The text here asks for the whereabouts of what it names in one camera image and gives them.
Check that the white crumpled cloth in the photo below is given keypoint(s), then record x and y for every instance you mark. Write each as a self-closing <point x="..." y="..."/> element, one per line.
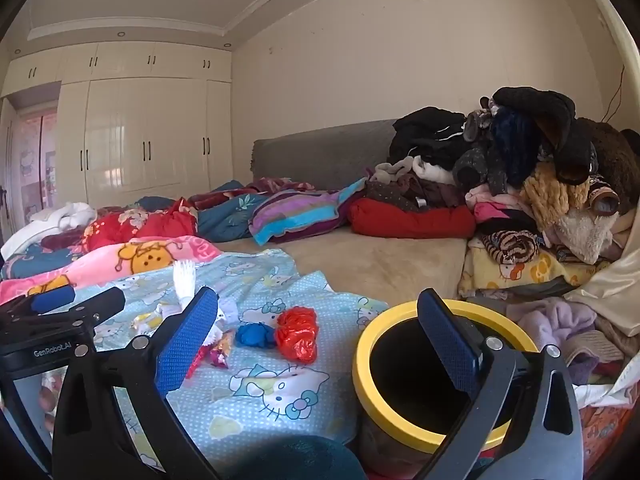
<point x="600" y="392"/>

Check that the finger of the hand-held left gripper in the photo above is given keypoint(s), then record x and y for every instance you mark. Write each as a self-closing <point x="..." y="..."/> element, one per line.
<point x="52" y="297"/>
<point x="107" y="302"/>

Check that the tan fuzzy garment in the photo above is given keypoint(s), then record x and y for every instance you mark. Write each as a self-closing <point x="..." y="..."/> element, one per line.
<point x="550" y="195"/>

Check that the cream wardrobe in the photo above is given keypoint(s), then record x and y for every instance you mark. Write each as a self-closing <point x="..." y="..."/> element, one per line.
<point x="140" y="125"/>

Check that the purple striped pillow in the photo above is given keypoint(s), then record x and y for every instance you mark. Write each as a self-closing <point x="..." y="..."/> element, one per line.
<point x="295" y="215"/>

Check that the orange printed cloth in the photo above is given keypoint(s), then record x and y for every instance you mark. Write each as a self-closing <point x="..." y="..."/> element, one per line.
<point x="605" y="435"/>

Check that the white mesh bow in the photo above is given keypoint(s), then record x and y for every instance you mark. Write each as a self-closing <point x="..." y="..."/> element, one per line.
<point x="184" y="280"/>

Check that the blue cloth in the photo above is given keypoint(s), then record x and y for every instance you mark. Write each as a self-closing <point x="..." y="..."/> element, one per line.
<point x="252" y="335"/>

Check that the yellow-rimmed trash bin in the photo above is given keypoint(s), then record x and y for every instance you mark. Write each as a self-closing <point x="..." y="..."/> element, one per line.
<point x="400" y="375"/>

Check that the red wrapper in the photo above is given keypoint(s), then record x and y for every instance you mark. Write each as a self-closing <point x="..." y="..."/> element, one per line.
<point x="197" y="362"/>

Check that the pink cartoon bear blanket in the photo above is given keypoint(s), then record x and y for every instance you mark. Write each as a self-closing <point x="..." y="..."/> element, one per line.
<point x="145" y="255"/>

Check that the door with pink posters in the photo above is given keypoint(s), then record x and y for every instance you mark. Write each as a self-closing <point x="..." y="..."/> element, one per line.
<point x="30" y="160"/>

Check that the cream satin cloth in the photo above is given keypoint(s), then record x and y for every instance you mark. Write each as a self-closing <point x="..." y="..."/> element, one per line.
<point x="615" y="285"/>

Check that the maroon speckled garment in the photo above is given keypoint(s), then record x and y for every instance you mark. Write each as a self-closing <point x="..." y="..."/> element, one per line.
<point x="400" y="192"/>

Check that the tiger-striped cloth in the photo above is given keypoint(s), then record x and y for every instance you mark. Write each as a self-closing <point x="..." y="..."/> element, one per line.
<point x="512" y="245"/>

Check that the teal cloth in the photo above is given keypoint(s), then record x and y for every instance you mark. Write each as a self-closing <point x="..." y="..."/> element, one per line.
<point x="300" y="460"/>

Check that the red floral quilt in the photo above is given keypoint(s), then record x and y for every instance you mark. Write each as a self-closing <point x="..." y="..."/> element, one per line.
<point x="150" y="225"/>

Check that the red plastic bag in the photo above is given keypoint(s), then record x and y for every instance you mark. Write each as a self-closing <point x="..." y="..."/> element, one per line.
<point x="297" y="335"/>

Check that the blue floral quilt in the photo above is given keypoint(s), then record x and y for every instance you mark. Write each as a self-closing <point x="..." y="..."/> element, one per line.
<point x="225" y="215"/>

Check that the beige knit cloth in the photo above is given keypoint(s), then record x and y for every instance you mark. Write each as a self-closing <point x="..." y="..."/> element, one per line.
<point x="595" y="347"/>

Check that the yellow cartoon blanket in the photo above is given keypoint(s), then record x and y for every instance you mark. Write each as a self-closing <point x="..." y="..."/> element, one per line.
<point x="530" y="272"/>

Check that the light blue cartoon cat blanket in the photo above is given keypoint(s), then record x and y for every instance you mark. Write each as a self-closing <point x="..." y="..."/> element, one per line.
<point x="280" y="395"/>

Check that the purple candy wrapper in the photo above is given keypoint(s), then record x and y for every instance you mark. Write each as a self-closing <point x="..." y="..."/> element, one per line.
<point x="220" y="352"/>

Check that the black jacket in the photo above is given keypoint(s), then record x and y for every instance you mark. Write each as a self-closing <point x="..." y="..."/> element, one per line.
<point x="425" y="130"/>

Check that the lilac fleece cloth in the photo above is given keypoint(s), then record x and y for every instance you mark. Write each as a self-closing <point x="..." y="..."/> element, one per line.
<point x="545" y="320"/>

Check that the black fleece garment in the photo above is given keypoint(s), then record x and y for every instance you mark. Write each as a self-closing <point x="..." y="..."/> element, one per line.
<point x="530" y="100"/>

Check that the beige bed sheet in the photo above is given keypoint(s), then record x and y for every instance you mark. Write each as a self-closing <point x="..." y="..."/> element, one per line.
<point x="375" y="260"/>

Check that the pink garment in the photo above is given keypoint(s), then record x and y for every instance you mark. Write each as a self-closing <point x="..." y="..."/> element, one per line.
<point x="492" y="207"/>

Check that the grey headboard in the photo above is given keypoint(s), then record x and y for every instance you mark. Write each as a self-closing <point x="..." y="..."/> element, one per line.
<point x="320" y="155"/>

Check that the dark blue furry garment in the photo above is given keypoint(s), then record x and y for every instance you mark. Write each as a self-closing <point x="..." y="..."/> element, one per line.
<point x="515" y="135"/>

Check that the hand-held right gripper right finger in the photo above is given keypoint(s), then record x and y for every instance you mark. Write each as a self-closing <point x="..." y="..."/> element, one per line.
<point x="450" y="340"/>

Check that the cream garment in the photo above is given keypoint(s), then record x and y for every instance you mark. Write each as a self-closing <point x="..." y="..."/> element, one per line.
<point x="400" y="167"/>

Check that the red cushion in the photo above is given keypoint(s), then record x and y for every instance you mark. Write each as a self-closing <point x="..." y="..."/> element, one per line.
<point x="410" y="222"/>

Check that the white fleece cloth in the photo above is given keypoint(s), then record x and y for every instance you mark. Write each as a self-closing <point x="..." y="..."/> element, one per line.
<point x="580" y="235"/>

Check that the white bundled garment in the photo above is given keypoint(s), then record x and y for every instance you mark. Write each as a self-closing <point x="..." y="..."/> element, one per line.
<point x="70" y="217"/>

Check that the grey speckled garment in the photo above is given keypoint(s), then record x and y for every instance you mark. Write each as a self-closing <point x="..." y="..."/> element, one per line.
<point x="472" y="160"/>

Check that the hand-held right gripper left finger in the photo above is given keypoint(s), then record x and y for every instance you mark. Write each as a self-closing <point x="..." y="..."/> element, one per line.
<point x="187" y="340"/>

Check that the yellow white hair accessory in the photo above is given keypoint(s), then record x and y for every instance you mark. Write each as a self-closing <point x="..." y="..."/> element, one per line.
<point x="145" y="322"/>

